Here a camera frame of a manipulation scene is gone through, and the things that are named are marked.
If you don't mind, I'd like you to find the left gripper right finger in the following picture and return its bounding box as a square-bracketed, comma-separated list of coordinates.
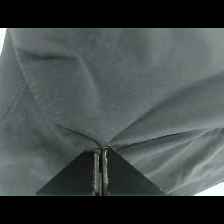
[101, 145, 167, 197]

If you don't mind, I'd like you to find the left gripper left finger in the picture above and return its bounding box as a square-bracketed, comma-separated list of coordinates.
[35, 148, 102, 197]

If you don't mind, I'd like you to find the dark grey T-shirt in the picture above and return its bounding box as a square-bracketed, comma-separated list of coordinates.
[0, 28, 224, 197]

